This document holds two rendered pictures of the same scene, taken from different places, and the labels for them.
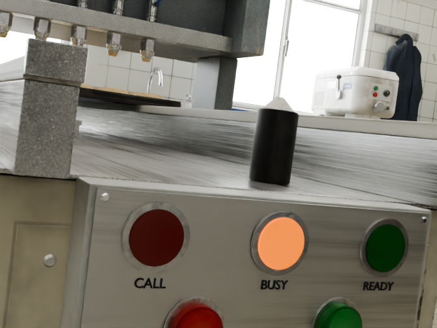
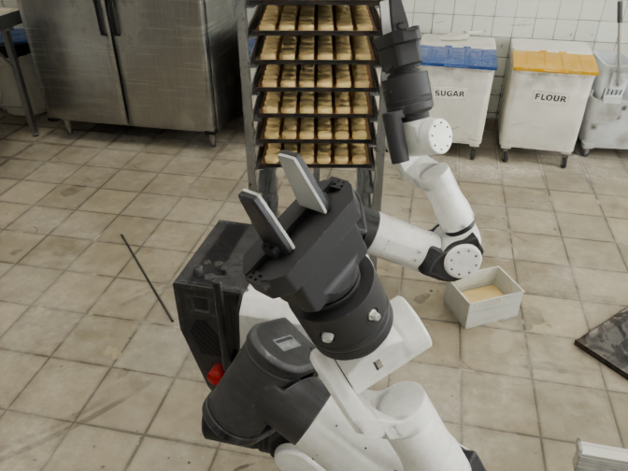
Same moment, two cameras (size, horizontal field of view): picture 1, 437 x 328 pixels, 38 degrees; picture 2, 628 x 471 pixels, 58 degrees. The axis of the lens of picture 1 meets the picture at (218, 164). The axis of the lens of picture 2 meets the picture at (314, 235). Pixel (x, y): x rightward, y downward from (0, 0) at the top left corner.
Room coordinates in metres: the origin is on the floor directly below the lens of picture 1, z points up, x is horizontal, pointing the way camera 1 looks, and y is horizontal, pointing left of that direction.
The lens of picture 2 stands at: (0.34, -0.78, 1.84)
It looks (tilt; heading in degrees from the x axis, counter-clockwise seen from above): 33 degrees down; 128
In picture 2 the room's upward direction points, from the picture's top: straight up
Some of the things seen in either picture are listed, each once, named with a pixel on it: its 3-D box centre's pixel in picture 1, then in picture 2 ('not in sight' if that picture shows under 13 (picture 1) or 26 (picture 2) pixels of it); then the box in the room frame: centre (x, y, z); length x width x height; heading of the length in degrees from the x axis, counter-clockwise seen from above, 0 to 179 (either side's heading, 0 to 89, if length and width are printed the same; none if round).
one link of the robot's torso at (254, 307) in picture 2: not in sight; (281, 319); (-0.18, -0.20, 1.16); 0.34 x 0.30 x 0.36; 114
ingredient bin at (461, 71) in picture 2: not in sight; (450, 96); (-1.40, 3.14, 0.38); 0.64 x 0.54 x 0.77; 115
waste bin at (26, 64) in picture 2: not in sight; (21, 71); (-4.74, 1.54, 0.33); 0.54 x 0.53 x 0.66; 26
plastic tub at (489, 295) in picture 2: not in sight; (482, 296); (-0.33, 1.43, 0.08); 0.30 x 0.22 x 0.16; 56
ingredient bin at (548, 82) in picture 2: not in sight; (540, 103); (-0.81, 3.42, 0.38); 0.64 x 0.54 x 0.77; 114
